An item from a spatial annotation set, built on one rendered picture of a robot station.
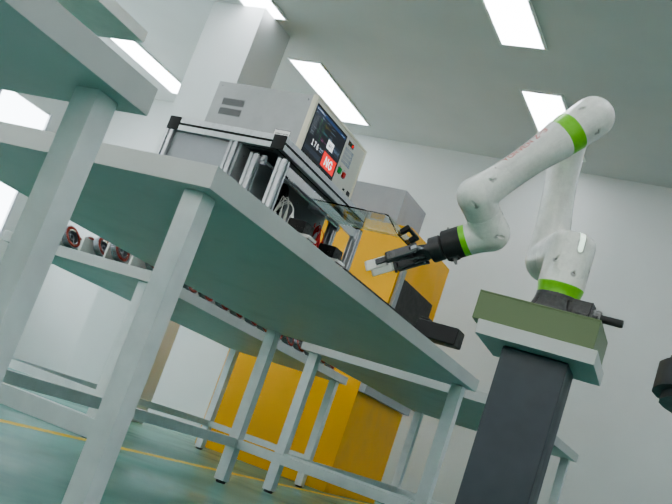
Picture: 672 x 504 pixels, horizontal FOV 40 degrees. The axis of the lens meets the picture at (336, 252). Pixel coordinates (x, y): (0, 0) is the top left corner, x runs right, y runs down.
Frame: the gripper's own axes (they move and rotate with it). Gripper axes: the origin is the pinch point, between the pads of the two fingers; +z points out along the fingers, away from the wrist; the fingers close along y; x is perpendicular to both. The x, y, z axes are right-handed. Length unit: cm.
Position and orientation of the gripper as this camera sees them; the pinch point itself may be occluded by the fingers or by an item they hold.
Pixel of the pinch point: (378, 266)
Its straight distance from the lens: 273.6
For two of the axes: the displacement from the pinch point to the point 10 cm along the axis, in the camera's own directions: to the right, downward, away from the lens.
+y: 3.7, 3.2, 8.7
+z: -9.1, 2.8, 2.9
